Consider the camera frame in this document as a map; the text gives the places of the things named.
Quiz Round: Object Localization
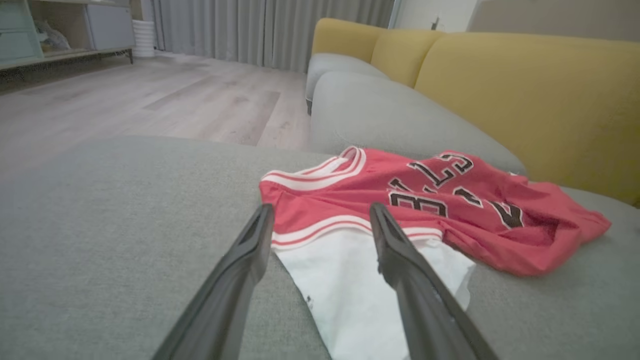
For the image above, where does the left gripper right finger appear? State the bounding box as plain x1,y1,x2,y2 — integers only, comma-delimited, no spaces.
369,201,501,360

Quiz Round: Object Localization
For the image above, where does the red and white basketball jersey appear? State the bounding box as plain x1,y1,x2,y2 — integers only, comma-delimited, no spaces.
258,146,612,360

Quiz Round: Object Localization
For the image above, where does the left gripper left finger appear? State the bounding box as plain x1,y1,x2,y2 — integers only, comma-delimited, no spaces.
152,202,275,360

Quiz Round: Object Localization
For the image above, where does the low cabinet with teal drawers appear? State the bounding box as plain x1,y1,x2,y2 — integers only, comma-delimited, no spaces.
0,0,136,71

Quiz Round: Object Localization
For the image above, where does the beige counter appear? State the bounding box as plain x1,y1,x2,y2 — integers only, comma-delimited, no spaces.
466,0,640,46

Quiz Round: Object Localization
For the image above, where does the grey plush toy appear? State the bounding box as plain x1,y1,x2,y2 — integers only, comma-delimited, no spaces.
34,19,71,51

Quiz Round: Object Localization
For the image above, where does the grey curtain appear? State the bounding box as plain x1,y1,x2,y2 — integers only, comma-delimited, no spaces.
150,0,396,74

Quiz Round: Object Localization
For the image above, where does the grey and yellow sofa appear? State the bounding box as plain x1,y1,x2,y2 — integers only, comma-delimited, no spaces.
305,18,640,208

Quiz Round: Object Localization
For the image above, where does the white ribbed bin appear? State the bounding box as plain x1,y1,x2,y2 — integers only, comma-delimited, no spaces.
132,19,156,58

